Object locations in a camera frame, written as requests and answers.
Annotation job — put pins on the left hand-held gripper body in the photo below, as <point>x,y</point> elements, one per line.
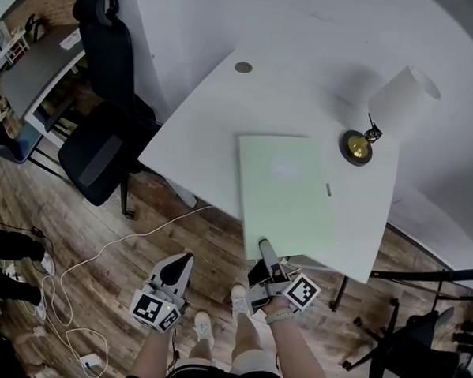
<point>149,308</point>

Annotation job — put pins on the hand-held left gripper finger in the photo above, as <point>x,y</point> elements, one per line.
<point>183,278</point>
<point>165,273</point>

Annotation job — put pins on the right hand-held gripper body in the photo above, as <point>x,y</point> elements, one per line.
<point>300,292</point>

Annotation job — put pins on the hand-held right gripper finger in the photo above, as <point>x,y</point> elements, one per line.
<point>270,257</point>
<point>259,274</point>

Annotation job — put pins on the light green folder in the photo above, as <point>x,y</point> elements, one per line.
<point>283,198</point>

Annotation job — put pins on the person's left forearm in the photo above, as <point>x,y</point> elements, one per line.
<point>150,353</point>

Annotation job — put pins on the person's right forearm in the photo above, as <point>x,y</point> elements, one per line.
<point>299,353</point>

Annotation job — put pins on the white desk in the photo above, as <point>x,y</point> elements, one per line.
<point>207,135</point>

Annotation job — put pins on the person's right hand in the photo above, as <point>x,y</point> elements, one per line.
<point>279,305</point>

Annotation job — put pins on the pale wrist band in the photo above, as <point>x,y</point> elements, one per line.
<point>279,317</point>

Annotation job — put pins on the white sneaker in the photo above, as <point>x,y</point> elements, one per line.
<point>239,301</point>
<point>204,329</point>

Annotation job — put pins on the person's left leg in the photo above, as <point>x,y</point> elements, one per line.
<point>200,352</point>

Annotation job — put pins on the person's leg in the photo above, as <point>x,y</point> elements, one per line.
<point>200,352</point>
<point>252,343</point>

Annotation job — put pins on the person's right leg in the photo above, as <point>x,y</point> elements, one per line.
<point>252,343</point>

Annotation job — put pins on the white power adapter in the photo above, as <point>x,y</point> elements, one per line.
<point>90,360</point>

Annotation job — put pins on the black office chair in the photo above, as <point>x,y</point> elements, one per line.
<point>421,352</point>
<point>106,110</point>

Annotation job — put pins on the blue chair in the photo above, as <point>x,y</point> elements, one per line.
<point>9,144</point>

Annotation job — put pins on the white shade table lamp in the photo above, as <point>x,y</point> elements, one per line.
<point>403,98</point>

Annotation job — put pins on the grey table with white legs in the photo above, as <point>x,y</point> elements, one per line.
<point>33,71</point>

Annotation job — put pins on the white paper sheet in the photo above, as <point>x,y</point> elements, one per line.
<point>71,40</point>

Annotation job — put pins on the white desktop shelf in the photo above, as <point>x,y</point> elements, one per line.
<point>15,46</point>

